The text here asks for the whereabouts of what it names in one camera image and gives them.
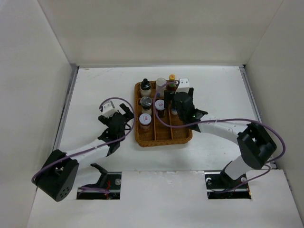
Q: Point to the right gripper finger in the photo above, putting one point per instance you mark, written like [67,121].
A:
[190,93]
[167,98]

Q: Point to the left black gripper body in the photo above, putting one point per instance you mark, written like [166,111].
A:
[105,120]

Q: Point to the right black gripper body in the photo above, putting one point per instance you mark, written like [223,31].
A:
[182,117]

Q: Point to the red chili sauce bottle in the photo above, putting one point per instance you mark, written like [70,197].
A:
[173,83]

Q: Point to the blue label bead jar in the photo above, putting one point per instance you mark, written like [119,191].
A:
[159,83]
[174,111]

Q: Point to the silver lid dark spice jar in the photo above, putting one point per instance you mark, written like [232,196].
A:
[160,108]

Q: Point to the red label sauce jar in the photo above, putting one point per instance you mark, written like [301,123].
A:
[145,122]

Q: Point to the black top glass grinder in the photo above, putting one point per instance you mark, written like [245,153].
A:
[146,105]

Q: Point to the black cap salt shaker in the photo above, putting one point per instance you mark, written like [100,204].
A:
[145,88]

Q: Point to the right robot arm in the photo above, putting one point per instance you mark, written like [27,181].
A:
[255,144]

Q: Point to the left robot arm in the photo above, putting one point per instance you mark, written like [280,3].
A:
[57,176]

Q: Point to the brown wicker divided tray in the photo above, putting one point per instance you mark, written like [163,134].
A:
[157,134]

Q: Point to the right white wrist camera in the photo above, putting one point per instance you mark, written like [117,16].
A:
[183,85]

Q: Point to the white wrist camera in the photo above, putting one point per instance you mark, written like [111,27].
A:
[183,85]
[107,109]

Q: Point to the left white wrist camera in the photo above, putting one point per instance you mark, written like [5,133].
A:
[107,109]

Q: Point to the right aluminium table rail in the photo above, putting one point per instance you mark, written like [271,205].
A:
[249,92]

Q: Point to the aluminium table rail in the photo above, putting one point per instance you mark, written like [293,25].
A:
[249,92]
[69,93]

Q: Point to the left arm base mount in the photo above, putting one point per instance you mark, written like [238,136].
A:
[108,186]

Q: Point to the left aluminium table rail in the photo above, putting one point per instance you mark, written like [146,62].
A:
[69,93]

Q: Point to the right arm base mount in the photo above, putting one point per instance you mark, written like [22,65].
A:
[221,186]

